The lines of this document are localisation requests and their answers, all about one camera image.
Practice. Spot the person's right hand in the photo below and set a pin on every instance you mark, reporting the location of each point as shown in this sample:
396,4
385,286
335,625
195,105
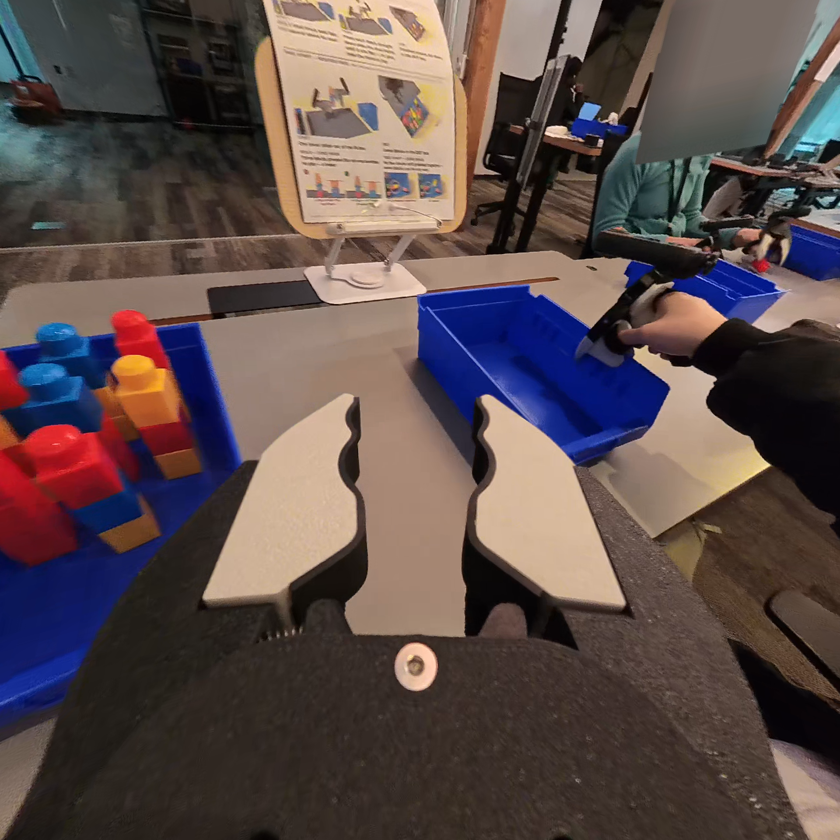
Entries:
682,328

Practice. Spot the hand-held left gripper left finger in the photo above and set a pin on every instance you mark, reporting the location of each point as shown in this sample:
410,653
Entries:
282,518

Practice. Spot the dark storage shelf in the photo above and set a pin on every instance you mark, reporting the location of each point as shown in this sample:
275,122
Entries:
197,72

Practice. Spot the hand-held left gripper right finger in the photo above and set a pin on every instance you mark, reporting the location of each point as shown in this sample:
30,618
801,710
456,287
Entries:
544,525

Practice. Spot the brown wooden column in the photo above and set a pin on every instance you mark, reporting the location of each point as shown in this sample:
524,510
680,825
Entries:
482,52

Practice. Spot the small red floor object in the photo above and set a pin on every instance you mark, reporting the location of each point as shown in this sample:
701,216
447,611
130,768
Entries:
36,98

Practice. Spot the instruction sheet on stand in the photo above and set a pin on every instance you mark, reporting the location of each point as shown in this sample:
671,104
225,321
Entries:
269,131

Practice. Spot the person's right forearm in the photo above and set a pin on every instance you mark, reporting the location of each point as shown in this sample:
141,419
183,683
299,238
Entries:
774,394

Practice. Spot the black chair armrest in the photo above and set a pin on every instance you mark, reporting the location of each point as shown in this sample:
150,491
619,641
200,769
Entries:
807,633

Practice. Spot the black office chair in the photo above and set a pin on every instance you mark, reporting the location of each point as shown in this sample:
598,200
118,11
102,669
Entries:
512,98

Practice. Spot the black tripod stand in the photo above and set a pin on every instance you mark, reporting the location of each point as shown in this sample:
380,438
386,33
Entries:
541,118

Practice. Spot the person's white garment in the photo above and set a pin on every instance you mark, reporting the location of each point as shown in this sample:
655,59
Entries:
814,800

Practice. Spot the slanted wooden beam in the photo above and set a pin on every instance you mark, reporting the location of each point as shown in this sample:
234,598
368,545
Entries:
800,92

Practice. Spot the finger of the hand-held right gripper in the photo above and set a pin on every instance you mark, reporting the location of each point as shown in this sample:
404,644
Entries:
604,358

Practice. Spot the black flat pad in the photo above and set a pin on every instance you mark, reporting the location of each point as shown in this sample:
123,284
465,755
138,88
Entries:
262,298

